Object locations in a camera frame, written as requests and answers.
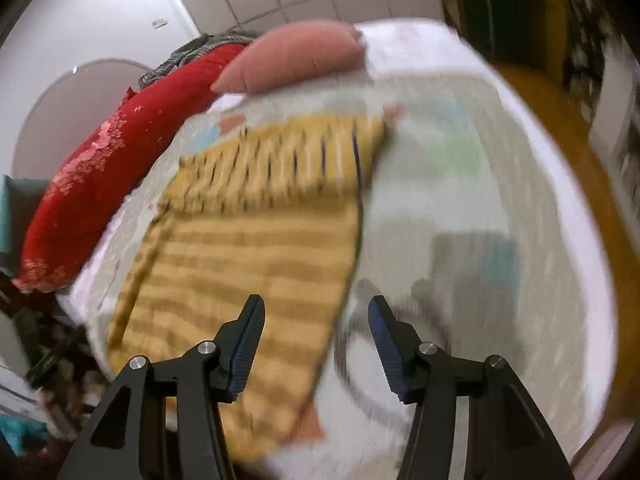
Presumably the long red bolster pillow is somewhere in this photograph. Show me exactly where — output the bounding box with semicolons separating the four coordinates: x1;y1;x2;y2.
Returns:
13;44;245;292

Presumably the white bed sheet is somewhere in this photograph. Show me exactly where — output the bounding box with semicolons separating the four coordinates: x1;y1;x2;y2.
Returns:
56;18;618;480

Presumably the grey knitted blanket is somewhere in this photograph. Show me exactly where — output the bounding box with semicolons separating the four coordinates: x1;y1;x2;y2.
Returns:
138;29;260;90

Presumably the white wall socket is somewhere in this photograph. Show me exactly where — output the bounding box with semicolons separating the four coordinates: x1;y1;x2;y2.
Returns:
152;18;168;29

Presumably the yellow striped knit sweater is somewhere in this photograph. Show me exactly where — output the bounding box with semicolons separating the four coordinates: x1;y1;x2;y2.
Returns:
106;114;392;462

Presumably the round white headboard panel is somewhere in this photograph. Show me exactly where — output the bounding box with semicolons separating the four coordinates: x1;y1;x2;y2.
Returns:
11;58;150;180

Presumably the cluttered white shelf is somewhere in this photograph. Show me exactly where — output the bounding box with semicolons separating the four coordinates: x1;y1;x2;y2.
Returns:
564;0;640;187

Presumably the pink ribbed pillow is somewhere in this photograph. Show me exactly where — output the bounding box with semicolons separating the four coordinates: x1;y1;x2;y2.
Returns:
212;20;366;94

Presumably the teal cushion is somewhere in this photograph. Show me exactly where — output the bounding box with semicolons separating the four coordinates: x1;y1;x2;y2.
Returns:
1;174;49;258

